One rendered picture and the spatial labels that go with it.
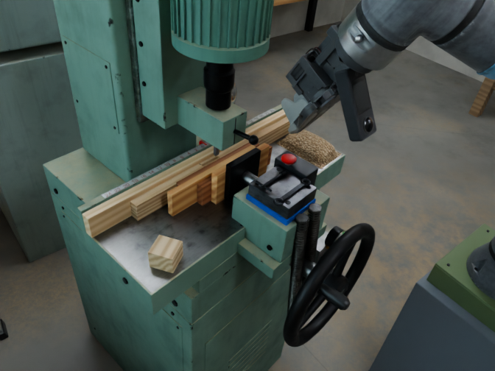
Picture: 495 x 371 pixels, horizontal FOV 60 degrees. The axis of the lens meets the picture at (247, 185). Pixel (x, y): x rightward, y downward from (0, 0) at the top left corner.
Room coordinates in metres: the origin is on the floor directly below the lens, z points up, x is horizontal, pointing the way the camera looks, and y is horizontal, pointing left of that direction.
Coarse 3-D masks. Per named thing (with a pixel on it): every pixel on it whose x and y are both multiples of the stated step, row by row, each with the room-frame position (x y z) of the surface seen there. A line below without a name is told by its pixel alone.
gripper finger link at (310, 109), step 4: (320, 100) 0.61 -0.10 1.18; (324, 100) 0.61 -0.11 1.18; (308, 104) 0.61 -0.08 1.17; (312, 104) 0.61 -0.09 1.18; (316, 104) 0.61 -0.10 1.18; (320, 104) 0.61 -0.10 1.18; (304, 108) 0.61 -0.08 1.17; (308, 108) 0.61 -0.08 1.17; (312, 108) 0.61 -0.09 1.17; (316, 108) 0.60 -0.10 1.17; (304, 112) 0.61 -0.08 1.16; (308, 112) 0.61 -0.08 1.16; (312, 112) 0.60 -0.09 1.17; (316, 112) 0.62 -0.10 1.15; (300, 116) 0.62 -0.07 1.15; (304, 116) 0.61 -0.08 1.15; (308, 116) 0.61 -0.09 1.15; (296, 120) 0.63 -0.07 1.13; (300, 120) 0.62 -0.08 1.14; (304, 120) 0.61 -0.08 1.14; (296, 124) 0.63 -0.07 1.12; (300, 124) 0.62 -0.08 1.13
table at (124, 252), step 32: (128, 224) 0.57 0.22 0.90; (160, 224) 0.58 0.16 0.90; (192, 224) 0.59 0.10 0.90; (224, 224) 0.60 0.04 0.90; (96, 256) 0.52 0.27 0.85; (128, 256) 0.49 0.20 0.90; (192, 256) 0.51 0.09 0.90; (224, 256) 0.55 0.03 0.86; (256, 256) 0.55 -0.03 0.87; (128, 288) 0.46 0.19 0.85; (160, 288) 0.43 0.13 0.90
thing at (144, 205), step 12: (288, 120) 0.95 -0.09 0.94; (264, 132) 0.88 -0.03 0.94; (276, 132) 0.91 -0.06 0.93; (288, 132) 0.95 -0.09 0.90; (240, 144) 0.82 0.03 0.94; (192, 168) 0.71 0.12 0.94; (168, 180) 0.66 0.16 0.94; (156, 192) 0.62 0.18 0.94; (132, 204) 0.59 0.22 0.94; (144, 204) 0.60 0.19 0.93; (156, 204) 0.62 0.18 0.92; (144, 216) 0.59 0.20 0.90
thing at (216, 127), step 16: (192, 96) 0.79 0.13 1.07; (192, 112) 0.75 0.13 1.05; (208, 112) 0.73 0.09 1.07; (224, 112) 0.74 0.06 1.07; (240, 112) 0.74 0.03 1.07; (192, 128) 0.75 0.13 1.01; (208, 128) 0.72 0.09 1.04; (224, 128) 0.70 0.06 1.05; (240, 128) 0.74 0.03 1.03; (224, 144) 0.70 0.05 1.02
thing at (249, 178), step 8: (248, 152) 0.71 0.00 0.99; (256, 152) 0.72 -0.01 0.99; (240, 160) 0.68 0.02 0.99; (248, 160) 0.70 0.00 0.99; (256, 160) 0.72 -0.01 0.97; (232, 168) 0.66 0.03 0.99; (240, 168) 0.68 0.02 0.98; (248, 168) 0.70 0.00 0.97; (256, 168) 0.72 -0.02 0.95; (232, 176) 0.66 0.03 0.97; (240, 176) 0.68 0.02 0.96; (248, 176) 0.68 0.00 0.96; (256, 176) 0.68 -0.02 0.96; (232, 184) 0.66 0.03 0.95; (240, 184) 0.68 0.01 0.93; (248, 184) 0.67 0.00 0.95; (232, 192) 0.66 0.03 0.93
